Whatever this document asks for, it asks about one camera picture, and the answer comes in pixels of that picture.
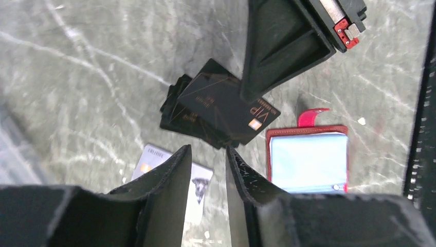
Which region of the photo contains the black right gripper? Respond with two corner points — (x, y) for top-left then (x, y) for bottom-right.
(240, 0), (367, 102)

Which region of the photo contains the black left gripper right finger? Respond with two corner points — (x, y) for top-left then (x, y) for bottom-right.
(226, 147), (435, 246)

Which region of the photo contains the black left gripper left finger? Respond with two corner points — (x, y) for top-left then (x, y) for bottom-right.
(1, 145), (192, 246)

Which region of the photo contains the red leather card holder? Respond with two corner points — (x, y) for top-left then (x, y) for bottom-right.
(266, 108), (349, 193)

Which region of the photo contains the single black VIP card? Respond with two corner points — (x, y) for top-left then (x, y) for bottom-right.
(177, 59), (281, 145)

